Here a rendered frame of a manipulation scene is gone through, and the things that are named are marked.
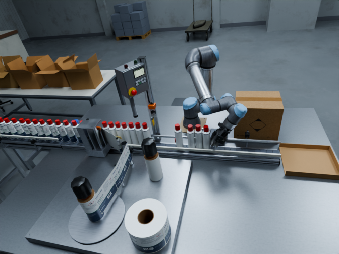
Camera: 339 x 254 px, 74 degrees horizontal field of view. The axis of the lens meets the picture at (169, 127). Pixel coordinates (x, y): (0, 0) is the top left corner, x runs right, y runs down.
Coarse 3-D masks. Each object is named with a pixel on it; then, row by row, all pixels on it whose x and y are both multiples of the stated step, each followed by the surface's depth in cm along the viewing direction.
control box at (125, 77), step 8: (128, 64) 143; (120, 72) 136; (128, 72) 137; (120, 80) 141; (128, 80) 139; (120, 88) 147; (128, 88) 141; (136, 88) 145; (144, 88) 149; (128, 96) 144
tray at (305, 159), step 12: (288, 144) 153; (300, 144) 151; (288, 156) 148; (300, 156) 147; (312, 156) 146; (324, 156) 144; (288, 168) 140; (300, 168) 139; (312, 168) 138; (324, 168) 137; (336, 168) 136
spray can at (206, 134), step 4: (204, 128) 144; (208, 128) 145; (204, 132) 146; (208, 132) 146; (204, 136) 147; (208, 136) 147; (204, 140) 149; (208, 140) 148; (204, 144) 151; (208, 144) 150; (204, 148) 153; (208, 148) 153
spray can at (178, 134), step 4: (176, 124) 150; (176, 128) 150; (176, 132) 151; (180, 132) 151; (176, 136) 153; (180, 136) 153; (176, 140) 156; (180, 140) 155; (176, 144) 159; (180, 144) 157
